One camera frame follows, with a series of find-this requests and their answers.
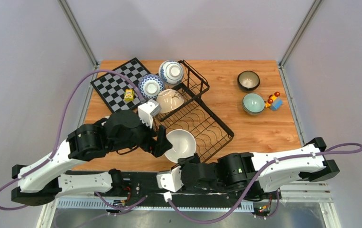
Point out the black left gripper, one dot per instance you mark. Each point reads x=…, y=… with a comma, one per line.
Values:
x=162, y=144

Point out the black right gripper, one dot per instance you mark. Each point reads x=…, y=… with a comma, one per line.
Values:
x=194, y=159

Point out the cream painted bowl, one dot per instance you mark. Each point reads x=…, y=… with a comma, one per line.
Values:
x=183, y=145

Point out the cream leaf bowl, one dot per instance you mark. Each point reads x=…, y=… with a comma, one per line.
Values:
x=169, y=100

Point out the black wire dish rack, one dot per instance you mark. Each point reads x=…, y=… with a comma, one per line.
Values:
x=210, y=132

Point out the green floral bowl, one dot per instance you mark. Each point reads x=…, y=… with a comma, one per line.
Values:
x=253, y=104

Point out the dark blue glazed bowl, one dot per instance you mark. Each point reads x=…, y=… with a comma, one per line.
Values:
x=248, y=81

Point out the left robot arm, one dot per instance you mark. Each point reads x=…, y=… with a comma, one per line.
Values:
x=47, y=179

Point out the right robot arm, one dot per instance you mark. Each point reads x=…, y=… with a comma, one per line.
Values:
x=233, y=172

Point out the blue diamond pattern bowl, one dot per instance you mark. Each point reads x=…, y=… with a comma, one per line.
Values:
x=150, y=86

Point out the yellow toy block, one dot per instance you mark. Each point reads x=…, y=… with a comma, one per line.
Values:
x=129, y=95

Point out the blue white porcelain bowl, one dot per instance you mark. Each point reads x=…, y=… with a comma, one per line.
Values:
x=171, y=72

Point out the black white chessboard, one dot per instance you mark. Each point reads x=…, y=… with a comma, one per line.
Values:
x=111, y=88

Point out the orange blue toy blocks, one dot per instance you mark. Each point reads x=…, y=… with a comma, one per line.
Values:
x=274, y=102

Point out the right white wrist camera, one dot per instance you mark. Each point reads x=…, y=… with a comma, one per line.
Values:
x=170, y=181

